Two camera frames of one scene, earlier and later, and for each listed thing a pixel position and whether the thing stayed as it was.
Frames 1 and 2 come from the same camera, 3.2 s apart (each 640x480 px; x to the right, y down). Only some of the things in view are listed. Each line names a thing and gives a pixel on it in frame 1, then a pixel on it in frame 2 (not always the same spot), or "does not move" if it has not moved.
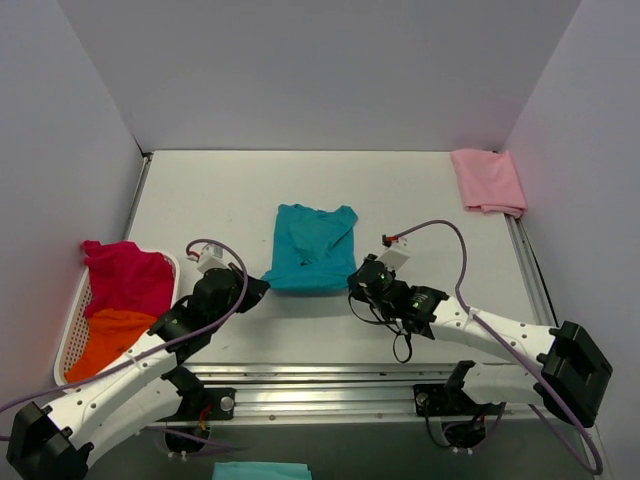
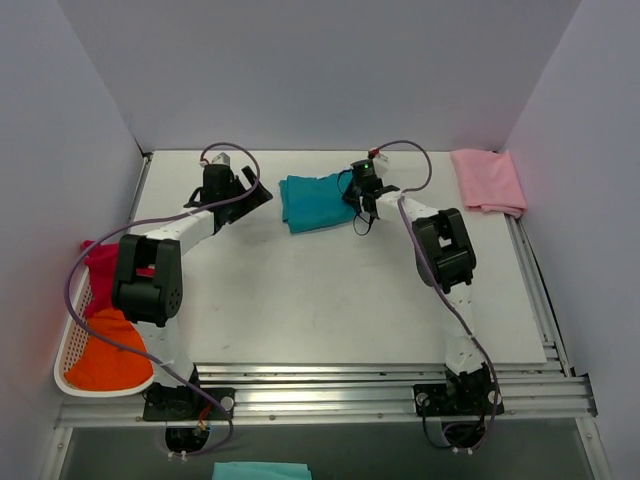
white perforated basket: (78, 321) does not move
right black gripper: (360, 279) → (367, 195)
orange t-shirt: (111, 331) does not move
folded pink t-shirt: (488, 181) does not move
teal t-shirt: (312, 249) → (313, 202)
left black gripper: (248, 290) → (240, 198)
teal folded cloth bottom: (239, 470) does not move
